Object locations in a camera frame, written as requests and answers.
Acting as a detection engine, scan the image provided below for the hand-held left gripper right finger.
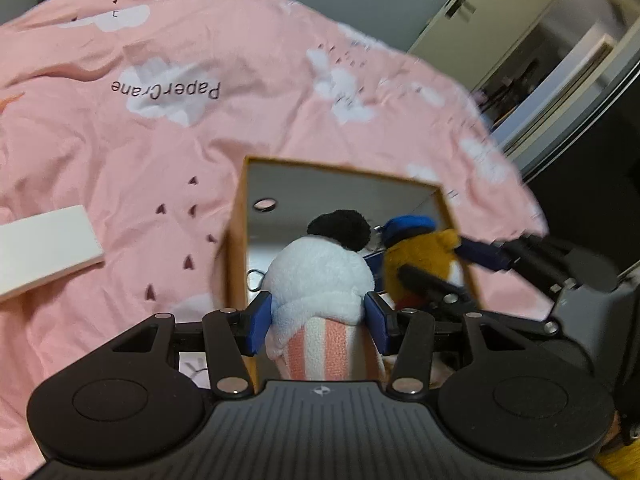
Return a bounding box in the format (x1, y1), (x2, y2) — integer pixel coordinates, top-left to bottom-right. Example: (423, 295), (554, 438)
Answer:
(364, 291), (532, 397)

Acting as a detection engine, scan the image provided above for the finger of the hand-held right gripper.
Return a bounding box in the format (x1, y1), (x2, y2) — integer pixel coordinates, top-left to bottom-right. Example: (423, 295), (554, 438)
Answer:
(460, 235), (577, 294)
(397, 264), (561, 337)

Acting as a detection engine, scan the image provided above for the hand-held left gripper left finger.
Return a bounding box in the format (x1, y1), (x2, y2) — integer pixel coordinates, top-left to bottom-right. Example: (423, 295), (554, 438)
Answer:
(112, 291), (274, 397)

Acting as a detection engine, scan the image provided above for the orange plush with blue hat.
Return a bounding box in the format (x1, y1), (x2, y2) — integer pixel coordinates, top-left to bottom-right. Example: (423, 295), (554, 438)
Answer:
(377, 215), (463, 311)

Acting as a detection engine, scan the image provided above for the white plush with striped base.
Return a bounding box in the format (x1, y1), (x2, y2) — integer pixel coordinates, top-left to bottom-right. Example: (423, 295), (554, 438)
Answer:
(262, 209), (388, 383)

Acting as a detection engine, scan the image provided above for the white printed paper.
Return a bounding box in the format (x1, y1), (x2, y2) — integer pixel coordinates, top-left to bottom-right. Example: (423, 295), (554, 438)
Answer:
(178, 352), (214, 389)

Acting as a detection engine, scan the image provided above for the yellow patterned cloth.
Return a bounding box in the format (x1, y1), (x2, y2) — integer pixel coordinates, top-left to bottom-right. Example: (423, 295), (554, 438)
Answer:
(597, 447), (640, 480)

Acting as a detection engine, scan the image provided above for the pink printed blanket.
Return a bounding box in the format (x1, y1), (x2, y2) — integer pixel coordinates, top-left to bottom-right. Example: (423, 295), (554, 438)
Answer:
(0, 0), (553, 480)

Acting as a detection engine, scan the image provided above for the grey door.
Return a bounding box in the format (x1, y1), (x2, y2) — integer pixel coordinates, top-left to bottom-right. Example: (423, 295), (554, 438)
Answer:
(407, 0), (576, 92)

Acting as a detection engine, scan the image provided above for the white flat box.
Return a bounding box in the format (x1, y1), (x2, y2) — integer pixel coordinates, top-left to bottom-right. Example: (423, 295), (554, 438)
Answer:
(0, 205), (106, 303)

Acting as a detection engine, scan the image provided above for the black door handle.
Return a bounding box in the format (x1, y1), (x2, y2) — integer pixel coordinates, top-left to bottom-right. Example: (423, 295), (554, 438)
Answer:
(444, 0), (477, 22)

